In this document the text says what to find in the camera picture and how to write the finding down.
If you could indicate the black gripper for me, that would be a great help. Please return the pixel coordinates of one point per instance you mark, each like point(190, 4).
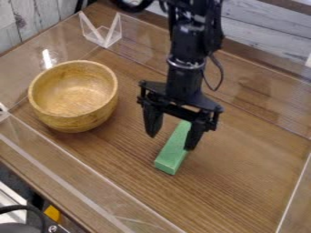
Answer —
point(181, 99)

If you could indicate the green rectangular block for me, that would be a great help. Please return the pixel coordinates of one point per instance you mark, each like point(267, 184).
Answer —
point(173, 152)

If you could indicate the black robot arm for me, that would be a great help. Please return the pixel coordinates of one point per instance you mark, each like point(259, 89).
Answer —
point(197, 38)

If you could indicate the brown wooden bowl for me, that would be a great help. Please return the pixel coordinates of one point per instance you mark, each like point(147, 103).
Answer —
point(74, 95)

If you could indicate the yellow button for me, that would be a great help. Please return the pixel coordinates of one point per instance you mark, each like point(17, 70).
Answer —
point(54, 213)

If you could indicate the clear acrylic corner bracket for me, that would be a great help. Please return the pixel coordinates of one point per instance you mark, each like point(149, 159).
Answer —
point(103, 36)

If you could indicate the clear acrylic tray wall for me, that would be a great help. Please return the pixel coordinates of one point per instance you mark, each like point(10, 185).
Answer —
point(91, 200)

